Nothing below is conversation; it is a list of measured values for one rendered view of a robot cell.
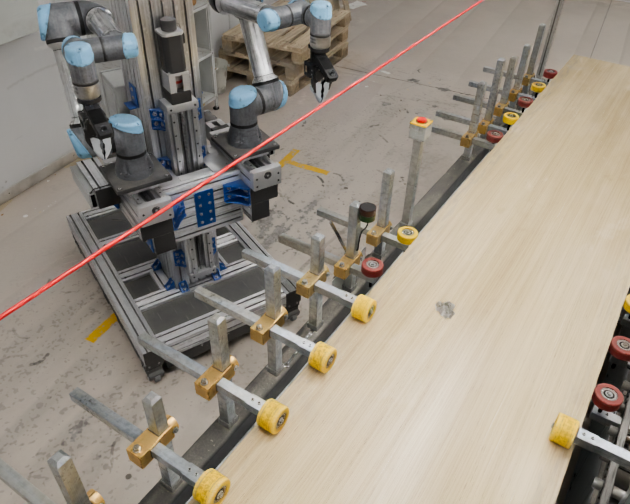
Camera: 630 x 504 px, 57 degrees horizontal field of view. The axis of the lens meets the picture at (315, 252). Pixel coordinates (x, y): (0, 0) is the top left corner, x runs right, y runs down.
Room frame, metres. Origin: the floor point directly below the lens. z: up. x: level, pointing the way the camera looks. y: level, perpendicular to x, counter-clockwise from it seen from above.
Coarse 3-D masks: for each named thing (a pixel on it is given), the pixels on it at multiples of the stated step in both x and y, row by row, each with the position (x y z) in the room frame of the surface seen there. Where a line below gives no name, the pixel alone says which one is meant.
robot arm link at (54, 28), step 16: (48, 16) 2.03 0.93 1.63; (64, 16) 2.05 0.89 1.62; (80, 16) 2.07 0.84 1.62; (48, 32) 2.02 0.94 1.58; (64, 32) 2.03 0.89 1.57; (80, 32) 2.07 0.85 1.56; (64, 64) 2.00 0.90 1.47; (64, 80) 1.98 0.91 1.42; (80, 112) 1.94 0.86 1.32; (80, 128) 1.91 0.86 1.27; (80, 144) 1.88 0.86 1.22
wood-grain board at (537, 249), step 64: (576, 64) 3.67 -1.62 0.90; (512, 128) 2.76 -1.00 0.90; (576, 128) 2.78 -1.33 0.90; (512, 192) 2.15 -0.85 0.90; (576, 192) 2.17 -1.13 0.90; (448, 256) 1.70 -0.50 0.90; (512, 256) 1.71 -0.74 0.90; (576, 256) 1.72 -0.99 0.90; (384, 320) 1.35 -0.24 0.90; (448, 320) 1.36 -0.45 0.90; (512, 320) 1.37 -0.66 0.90; (576, 320) 1.38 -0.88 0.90; (320, 384) 1.08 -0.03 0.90; (384, 384) 1.09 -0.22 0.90; (448, 384) 1.10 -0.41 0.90; (512, 384) 1.11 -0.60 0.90; (576, 384) 1.11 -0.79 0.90; (256, 448) 0.87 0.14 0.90; (320, 448) 0.87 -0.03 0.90; (384, 448) 0.88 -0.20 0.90; (448, 448) 0.89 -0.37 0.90; (512, 448) 0.89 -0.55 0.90
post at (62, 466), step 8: (56, 456) 0.66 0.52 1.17; (64, 456) 0.66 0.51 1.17; (48, 464) 0.66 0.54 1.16; (56, 464) 0.65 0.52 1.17; (64, 464) 0.65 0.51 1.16; (72, 464) 0.66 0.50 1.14; (56, 472) 0.64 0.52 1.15; (64, 472) 0.65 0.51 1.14; (72, 472) 0.66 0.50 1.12; (56, 480) 0.65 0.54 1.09; (64, 480) 0.64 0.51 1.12; (72, 480) 0.65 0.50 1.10; (80, 480) 0.67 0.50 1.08; (64, 488) 0.64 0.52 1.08; (72, 488) 0.65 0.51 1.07; (80, 488) 0.66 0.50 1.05; (64, 496) 0.65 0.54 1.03; (72, 496) 0.64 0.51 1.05; (80, 496) 0.65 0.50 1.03
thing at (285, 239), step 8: (280, 240) 1.83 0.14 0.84; (288, 240) 1.81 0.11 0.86; (296, 240) 1.82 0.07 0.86; (296, 248) 1.79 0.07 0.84; (304, 248) 1.77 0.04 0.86; (328, 256) 1.72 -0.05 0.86; (336, 256) 1.72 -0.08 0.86; (352, 272) 1.66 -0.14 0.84; (360, 272) 1.64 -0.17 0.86; (368, 280) 1.62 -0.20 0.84
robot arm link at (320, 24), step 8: (320, 0) 2.15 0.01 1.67; (312, 8) 2.11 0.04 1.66; (320, 8) 2.09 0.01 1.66; (328, 8) 2.10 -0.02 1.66; (304, 16) 2.14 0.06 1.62; (312, 16) 2.11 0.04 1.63; (320, 16) 2.09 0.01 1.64; (328, 16) 2.10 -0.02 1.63; (312, 24) 2.10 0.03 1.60; (320, 24) 2.09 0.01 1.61; (328, 24) 2.10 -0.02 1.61; (312, 32) 2.10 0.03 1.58; (320, 32) 2.09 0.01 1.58; (328, 32) 2.11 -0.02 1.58
